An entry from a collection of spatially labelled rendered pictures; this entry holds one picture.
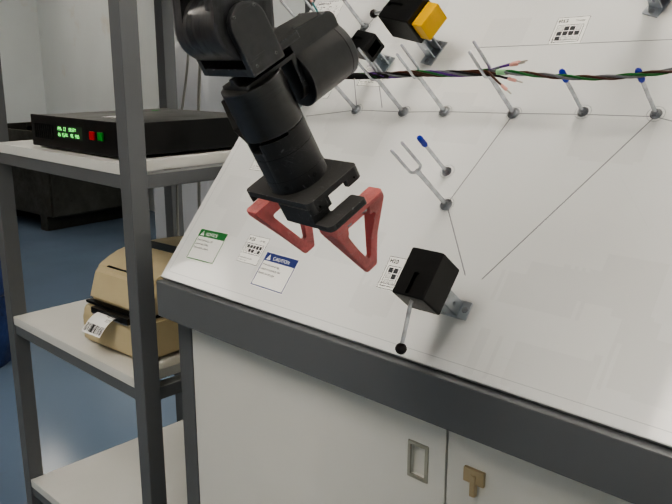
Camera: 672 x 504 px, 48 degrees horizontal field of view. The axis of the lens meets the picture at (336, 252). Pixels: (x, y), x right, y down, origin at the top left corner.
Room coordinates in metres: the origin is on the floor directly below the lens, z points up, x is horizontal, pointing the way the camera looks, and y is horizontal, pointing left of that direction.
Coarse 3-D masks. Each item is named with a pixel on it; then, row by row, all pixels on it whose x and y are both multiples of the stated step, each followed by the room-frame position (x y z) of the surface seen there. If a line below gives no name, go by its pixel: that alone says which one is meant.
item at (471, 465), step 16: (448, 448) 0.89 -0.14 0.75; (464, 448) 0.87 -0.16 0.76; (480, 448) 0.85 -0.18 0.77; (448, 464) 0.89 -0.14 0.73; (464, 464) 0.87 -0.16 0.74; (480, 464) 0.85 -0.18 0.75; (496, 464) 0.84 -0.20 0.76; (512, 464) 0.82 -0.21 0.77; (528, 464) 0.81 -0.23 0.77; (448, 480) 0.89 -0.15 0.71; (464, 480) 0.87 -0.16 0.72; (480, 480) 0.85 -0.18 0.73; (496, 480) 0.84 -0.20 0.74; (512, 480) 0.82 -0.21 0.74; (528, 480) 0.81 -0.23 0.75; (544, 480) 0.79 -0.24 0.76; (560, 480) 0.78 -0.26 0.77; (448, 496) 0.88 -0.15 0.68; (464, 496) 0.87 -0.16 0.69; (480, 496) 0.85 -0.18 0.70; (496, 496) 0.84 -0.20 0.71; (512, 496) 0.82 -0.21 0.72; (528, 496) 0.81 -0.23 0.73; (544, 496) 0.79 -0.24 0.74; (560, 496) 0.78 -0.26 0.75; (576, 496) 0.77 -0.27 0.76; (592, 496) 0.75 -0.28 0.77; (608, 496) 0.74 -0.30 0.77
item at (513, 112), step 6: (474, 42) 0.99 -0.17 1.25; (480, 54) 1.01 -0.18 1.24; (474, 60) 0.99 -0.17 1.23; (486, 60) 1.01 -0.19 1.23; (480, 72) 1.01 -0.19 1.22; (486, 78) 1.02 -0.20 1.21; (492, 78) 1.02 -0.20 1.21; (498, 90) 1.04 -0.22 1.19; (504, 96) 1.05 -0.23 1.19; (504, 102) 1.05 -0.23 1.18; (510, 108) 1.06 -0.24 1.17; (516, 108) 1.07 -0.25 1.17; (510, 114) 1.07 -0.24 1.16; (516, 114) 1.06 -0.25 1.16
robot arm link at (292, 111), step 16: (288, 64) 0.69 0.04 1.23; (240, 80) 0.67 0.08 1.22; (256, 80) 0.66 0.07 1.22; (272, 80) 0.66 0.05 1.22; (288, 80) 0.71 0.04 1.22; (304, 80) 0.69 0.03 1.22; (224, 96) 0.67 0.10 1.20; (240, 96) 0.66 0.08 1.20; (256, 96) 0.65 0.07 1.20; (272, 96) 0.66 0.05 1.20; (288, 96) 0.67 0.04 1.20; (304, 96) 0.70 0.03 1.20; (240, 112) 0.66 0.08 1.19; (256, 112) 0.66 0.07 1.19; (272, 112) 0.66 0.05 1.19; (288, 112) 0.67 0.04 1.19; (240, 128) 0.68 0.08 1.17; (256, 128) 0.67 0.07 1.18; (272, 128) 0.66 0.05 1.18; (288, 128) 0.67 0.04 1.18
